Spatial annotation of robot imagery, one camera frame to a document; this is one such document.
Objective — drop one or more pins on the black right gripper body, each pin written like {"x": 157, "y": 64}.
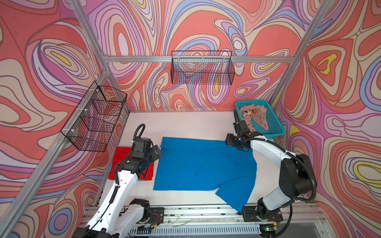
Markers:
{"x": 234, "y": 140}

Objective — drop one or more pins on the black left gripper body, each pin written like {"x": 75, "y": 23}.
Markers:
{"x": 153, "y": 155}

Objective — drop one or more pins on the blue t shirt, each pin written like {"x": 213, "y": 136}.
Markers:
{"x": 206, "y": 165}

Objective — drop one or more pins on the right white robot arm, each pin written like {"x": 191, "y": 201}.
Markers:
{"x": 297, "y": 181}

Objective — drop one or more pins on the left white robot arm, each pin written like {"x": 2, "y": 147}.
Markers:
{"x": 108, "y": 221}

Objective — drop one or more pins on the beige t shirt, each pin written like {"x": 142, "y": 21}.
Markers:
{"x": 256, "y": 113}

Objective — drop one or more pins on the teal plastic laundry basket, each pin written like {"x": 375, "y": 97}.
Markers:
{"x": 275, "y": 127}

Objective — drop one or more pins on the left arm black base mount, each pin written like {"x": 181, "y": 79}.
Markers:
{"x": 151, "y": 215}

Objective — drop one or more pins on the black wire basket left wall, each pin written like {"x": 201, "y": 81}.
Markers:
{"x": 95, "y": 118}

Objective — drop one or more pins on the black wire basket wall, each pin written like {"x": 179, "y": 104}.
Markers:
{"x": 202, "y": 67}
{"x": 95, "y": 118}

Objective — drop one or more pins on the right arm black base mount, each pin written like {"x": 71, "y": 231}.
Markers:
{"x": 260, "y": 213}

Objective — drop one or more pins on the black wire basket back wall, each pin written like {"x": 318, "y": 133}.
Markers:
{"x": 202, "y": 67}

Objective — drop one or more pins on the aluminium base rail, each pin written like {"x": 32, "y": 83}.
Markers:
{"x": 218, "y": 219}

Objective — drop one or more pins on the aluminium frame corner post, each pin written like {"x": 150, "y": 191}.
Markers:
{"x": 309, "y": 33}

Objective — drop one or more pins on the aluminium left frame post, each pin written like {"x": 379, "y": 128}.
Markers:
{"x": 52, "y": 59}

